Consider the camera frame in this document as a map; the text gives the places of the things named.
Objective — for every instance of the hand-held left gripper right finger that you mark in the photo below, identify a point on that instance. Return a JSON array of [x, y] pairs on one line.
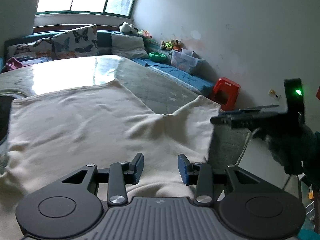
[[182, 170]]

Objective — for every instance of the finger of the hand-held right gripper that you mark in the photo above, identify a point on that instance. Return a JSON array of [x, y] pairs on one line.
[[250, 110], [221, 120]]

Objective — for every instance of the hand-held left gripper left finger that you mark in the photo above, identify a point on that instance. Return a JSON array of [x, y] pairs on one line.
[[138, 168]]

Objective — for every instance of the cream fleece garment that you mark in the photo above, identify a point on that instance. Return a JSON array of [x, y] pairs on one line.
[[87, 120]]

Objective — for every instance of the person's right hand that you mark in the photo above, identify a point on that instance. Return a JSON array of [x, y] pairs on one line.
[[295, 150]]

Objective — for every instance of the red plastic stool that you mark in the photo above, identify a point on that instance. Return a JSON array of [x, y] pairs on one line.
[[227, 90]]

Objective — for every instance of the clear plastic storage box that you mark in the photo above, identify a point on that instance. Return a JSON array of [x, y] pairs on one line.
[[183, 61]]

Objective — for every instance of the green bowl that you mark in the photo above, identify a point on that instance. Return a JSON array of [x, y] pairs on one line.
[[158, 57]]

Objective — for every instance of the green yellow plush toy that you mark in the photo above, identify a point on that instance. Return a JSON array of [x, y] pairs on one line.
[[168, 45]]

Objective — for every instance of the colourful plush toy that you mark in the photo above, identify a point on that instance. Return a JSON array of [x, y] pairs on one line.
[[145, 34]]

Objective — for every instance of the grey pillow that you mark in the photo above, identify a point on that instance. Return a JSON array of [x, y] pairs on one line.
[[128, 46]]

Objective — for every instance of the panda plush toy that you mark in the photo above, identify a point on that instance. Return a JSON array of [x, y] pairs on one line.
[[127, 28]]

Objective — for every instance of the blue corner sofa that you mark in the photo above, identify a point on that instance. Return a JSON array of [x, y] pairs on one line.
[[103, 39]]

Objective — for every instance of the large butterfly print pillow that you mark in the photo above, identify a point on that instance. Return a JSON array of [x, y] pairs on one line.
[[75, 42]]

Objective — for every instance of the black round induction cooktop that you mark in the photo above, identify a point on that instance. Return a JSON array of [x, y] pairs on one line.
[[3, 116]]

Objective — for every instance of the pink cloth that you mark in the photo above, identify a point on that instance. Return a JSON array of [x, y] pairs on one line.
[[13, 64]]

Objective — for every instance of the flat butterfly print pillow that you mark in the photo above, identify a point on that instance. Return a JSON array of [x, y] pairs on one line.
[[27, 48]]

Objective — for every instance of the white wall socket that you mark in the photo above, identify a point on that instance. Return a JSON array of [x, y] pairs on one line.
[[274, 94]]

